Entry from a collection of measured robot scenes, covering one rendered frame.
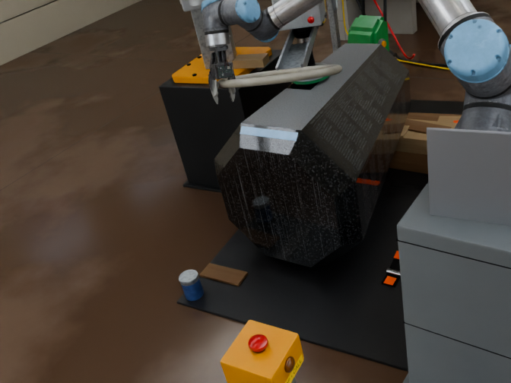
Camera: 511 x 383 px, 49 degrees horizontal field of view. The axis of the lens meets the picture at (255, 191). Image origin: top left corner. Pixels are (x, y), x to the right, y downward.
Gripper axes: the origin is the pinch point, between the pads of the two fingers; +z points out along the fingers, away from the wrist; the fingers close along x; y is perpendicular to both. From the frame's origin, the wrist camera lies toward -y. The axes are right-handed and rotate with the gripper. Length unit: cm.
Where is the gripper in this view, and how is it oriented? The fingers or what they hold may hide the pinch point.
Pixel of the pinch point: (224, 99)
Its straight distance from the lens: 218.5
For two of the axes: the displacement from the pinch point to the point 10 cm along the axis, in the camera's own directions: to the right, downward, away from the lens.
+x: 9.6, -1.8, 2.2
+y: 2.6, 2.2, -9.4
